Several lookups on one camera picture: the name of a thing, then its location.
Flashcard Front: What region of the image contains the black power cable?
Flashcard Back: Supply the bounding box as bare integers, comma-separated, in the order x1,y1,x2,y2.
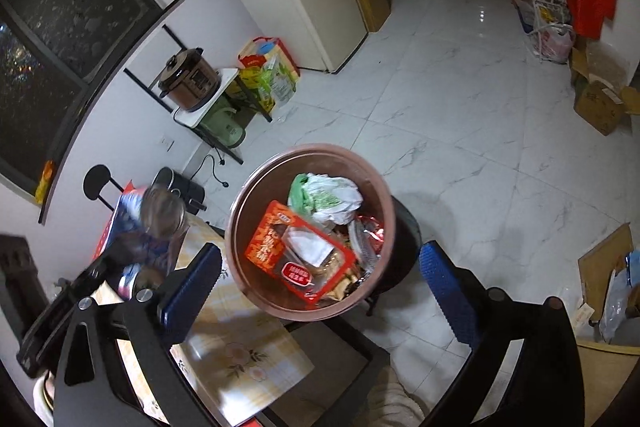
197,152,233,188

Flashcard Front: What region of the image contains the brown rice cooker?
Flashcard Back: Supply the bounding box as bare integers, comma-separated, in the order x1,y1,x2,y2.
157,48,223,112

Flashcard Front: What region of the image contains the dark window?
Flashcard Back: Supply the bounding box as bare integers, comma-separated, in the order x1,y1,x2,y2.
0,0,183,225

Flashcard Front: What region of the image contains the pink plastic bag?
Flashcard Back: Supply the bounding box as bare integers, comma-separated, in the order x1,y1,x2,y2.
537,24,576,64

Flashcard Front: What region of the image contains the white black-framed shelf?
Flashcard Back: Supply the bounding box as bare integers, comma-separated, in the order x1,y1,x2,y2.
124,24,273,165

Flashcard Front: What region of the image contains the black air fryer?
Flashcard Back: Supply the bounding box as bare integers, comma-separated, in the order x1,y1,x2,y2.
150,167,207,215

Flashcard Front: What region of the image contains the red label plastic tray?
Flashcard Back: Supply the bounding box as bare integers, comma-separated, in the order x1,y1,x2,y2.
244,200,362,306

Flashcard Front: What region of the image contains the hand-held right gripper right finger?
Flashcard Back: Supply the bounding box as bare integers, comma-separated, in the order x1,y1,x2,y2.
419,241,586,427

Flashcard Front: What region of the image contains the clear plastic container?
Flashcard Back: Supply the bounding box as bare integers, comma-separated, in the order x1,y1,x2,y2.
347,214,386,273

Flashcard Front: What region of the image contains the black round-back chair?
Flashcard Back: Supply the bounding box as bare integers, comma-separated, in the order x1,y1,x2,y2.
82,164,131,212

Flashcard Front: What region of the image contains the blue white plastic bag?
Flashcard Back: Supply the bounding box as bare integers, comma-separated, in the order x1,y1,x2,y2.
597,249,640,345

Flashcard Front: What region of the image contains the yellow snack packet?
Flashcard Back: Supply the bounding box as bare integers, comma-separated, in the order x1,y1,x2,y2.
34,159,56,206

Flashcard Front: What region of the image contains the beige fleece trouser leg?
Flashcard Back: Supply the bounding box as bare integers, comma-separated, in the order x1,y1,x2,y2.
370,367,426,427

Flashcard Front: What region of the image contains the wooden board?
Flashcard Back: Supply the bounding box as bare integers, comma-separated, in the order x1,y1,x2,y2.
575,339,640,427

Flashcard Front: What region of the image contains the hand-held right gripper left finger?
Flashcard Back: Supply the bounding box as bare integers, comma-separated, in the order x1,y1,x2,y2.
52,242,223,427

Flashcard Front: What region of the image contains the green white plastic bag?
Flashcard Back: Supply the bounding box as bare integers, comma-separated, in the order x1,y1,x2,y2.
287,173,364,228

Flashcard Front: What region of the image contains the yellow plaid table mat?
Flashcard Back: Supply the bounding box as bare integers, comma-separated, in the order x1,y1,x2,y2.
92,212,316,427

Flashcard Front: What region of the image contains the green electric kettle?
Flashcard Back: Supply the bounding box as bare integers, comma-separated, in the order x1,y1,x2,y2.
200,104,248,148

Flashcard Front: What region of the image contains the brown round trash bin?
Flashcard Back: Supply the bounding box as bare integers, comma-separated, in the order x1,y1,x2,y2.
224,144,398,323

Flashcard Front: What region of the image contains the flat cardboard sheet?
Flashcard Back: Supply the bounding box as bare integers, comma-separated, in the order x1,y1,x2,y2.
577,223,636,328

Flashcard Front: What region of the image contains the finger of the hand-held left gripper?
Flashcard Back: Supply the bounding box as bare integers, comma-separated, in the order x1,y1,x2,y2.
75,246,152,304

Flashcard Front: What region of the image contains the open cardboard box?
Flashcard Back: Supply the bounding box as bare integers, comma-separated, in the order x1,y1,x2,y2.
570,41,632,88

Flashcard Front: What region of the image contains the dark wooden furniture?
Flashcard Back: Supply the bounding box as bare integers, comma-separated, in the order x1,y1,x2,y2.
0,234,37,343

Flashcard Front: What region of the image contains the white wire rack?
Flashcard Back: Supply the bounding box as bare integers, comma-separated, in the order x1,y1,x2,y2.
530,0,573,58

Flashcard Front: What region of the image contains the colourful shopping bag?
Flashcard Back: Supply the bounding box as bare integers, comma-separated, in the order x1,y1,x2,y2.
237,37,301,108

